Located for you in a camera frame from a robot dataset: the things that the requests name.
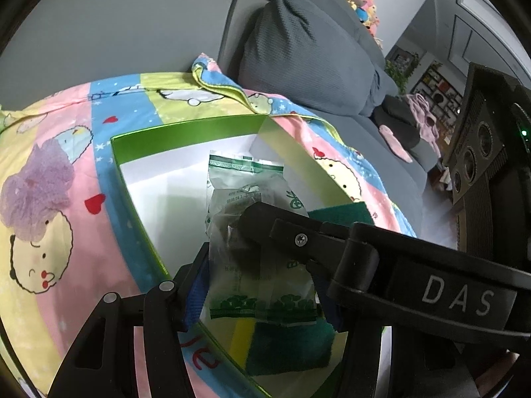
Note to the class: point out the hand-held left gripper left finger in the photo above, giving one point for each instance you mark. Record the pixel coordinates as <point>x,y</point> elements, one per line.
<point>195,298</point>

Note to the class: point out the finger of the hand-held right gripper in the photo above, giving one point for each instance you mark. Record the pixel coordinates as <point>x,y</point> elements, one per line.
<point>290,232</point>

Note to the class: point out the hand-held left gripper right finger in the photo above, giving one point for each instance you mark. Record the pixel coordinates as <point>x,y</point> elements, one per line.
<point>332,319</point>

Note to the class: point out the yellow sponge with green scourer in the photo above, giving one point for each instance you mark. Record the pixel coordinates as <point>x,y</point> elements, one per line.
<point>344,213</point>
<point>286,348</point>

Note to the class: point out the green cardboard box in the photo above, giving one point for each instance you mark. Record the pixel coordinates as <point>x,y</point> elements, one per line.
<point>166,190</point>

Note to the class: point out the cartoon printed bedsheet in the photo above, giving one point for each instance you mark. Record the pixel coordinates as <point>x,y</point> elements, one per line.
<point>83,257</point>

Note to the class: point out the pink slipper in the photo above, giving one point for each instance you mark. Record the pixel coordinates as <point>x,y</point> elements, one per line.
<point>394,143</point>

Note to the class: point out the dark grey pillow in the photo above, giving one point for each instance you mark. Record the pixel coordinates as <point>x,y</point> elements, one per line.
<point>400,126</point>

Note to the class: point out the pink cloth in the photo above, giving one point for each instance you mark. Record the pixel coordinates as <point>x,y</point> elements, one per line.
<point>421,112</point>

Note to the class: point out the purple mesh bath pouf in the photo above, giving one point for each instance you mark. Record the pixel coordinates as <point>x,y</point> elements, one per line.
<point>37,190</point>

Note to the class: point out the green houseplant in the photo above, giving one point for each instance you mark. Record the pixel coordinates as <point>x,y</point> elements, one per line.
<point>400,70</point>

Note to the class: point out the row of plush toys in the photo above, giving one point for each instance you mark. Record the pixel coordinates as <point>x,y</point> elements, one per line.
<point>361,0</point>

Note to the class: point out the dark wall shelf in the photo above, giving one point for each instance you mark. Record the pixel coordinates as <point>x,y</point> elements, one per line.
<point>439,87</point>

